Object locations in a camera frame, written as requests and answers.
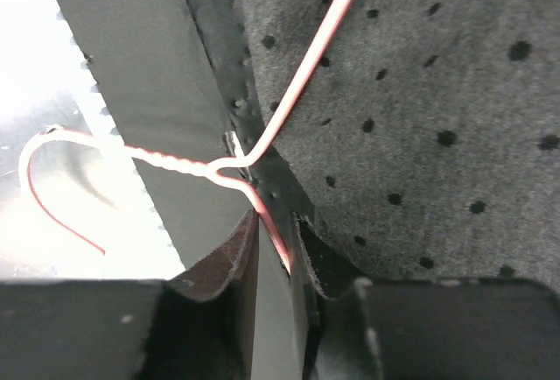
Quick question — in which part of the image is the black dotted garment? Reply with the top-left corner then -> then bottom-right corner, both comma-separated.
174,0 -> 560,293

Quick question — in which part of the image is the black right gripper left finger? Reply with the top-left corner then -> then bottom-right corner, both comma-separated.
139,209 -> 259,380

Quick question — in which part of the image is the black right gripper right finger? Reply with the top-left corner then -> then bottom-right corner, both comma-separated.
289,213 -> 376,379

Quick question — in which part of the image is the pink wire hanger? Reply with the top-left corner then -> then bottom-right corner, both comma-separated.
17,0 -> 376,274

